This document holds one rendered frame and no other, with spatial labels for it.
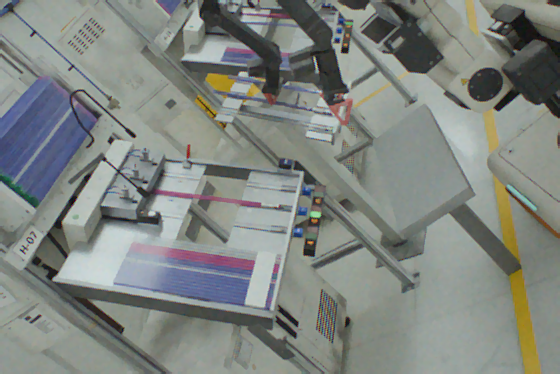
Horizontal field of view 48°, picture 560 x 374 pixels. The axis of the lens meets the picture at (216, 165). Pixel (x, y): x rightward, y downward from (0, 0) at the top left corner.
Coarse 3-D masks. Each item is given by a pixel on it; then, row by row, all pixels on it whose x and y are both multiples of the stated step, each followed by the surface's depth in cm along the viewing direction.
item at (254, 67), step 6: (252, 60) 238; (258, 60) 237; (276, 60) 231; (246, 66) 242; (252, 66) 236; (258, 66) 236; (264, 66) 236; (270, 66) 233; (276, 66) 233; (252, 72) 238; (258, 72) 238
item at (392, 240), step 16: (288, 128) 257; (304, 144) 260; (320, 160) 263; (336, 176) 266; (352, 192) 269; (368, 208) 273; (384, 224) 276; (384, 240) 292; (400, 240) 280; (416, 240) 274; (400, 256) 275
